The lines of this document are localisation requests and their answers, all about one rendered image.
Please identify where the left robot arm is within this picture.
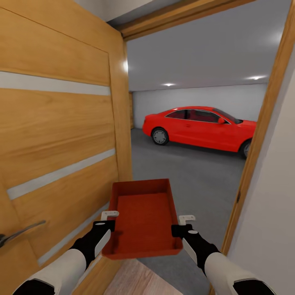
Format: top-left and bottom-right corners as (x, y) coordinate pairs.
(11, 211), (119, 295)

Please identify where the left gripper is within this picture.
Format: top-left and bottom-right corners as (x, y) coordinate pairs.
(93, 220), (115, 232)

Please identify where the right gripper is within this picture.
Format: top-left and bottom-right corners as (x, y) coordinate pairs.
(171, 224), (192, 238)

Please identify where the storage box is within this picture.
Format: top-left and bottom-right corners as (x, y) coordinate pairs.
(102, 178), (183, 260)

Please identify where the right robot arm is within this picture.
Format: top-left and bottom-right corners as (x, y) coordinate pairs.
(171, 215), (276, 295)

